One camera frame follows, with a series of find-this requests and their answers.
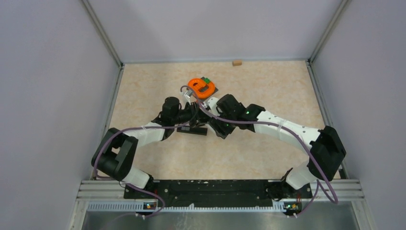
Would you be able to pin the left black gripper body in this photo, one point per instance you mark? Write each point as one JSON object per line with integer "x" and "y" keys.
{"x": 195, "y": 119}

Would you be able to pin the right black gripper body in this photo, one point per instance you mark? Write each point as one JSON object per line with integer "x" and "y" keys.
{"x": 222, "y": 128}

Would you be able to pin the black remote control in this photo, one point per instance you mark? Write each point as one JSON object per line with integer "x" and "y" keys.
{"x": 202, "y": 131}

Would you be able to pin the white remote control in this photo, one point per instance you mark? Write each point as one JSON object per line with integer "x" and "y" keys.
{"x": 205, "y": 111}

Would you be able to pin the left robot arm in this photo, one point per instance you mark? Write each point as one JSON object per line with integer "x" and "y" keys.
{"x": 116, "y": 152}

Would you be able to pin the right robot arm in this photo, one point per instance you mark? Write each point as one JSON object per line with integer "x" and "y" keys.
{"x": 323, "y": 146}

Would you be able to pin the small wooden block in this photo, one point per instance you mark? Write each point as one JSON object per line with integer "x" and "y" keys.
{"x": 237, "y": 63}

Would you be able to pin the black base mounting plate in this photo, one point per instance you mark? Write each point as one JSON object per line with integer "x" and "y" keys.
{"x": 225, "y": 193}

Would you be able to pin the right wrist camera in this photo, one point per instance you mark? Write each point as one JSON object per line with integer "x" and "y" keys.
{"x": 211, "y": 103}

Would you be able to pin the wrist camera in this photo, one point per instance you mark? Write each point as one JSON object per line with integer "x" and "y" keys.
{"x": 186, "y": 95}
{"x": 211, "y": 103}

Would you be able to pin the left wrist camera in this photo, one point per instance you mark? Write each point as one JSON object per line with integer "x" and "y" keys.
{"x": 186, "y": 95}

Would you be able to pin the orange plastic ring toy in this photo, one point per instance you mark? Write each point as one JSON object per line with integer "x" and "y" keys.
{"x": 197, "y": 85}

